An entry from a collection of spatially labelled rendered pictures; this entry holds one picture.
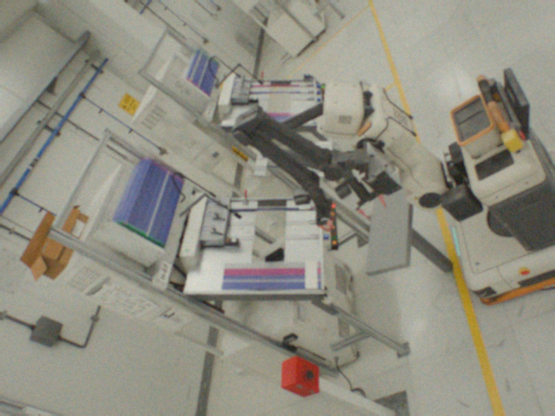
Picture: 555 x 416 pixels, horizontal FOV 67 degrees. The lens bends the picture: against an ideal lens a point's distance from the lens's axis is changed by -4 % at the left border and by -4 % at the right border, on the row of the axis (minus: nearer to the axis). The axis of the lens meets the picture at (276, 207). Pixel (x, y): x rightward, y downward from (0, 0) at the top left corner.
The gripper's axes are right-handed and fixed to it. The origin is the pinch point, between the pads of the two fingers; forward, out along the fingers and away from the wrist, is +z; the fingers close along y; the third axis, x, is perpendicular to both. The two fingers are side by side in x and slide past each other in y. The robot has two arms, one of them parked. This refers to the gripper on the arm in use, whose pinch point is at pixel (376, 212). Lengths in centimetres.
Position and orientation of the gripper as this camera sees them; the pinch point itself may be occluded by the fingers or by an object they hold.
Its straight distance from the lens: 209.5
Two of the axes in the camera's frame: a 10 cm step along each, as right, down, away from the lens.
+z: 6.0, 7.9, 0.8
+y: -8.0, 6.0, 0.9
